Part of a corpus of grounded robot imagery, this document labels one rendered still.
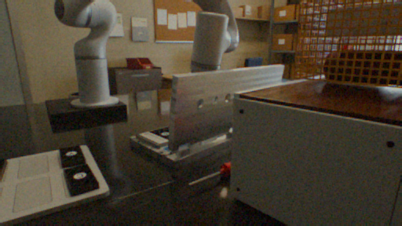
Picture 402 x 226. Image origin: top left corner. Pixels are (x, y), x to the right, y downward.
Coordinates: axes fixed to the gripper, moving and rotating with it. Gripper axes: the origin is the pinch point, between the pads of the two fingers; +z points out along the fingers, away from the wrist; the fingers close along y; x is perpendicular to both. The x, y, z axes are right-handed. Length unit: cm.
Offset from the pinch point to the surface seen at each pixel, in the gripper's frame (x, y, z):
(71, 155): -5.1, 35.2, 3.6
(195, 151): 12.9, 12.6, 0.0
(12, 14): -300, -4, 6
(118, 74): -223, -90, 57
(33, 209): 10.1, 46.4, 1.6
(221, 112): 11.9, 3.8, -8.5
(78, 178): 6.8, 37.9, 1.1
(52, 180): 1.9, 41.3, 3.3
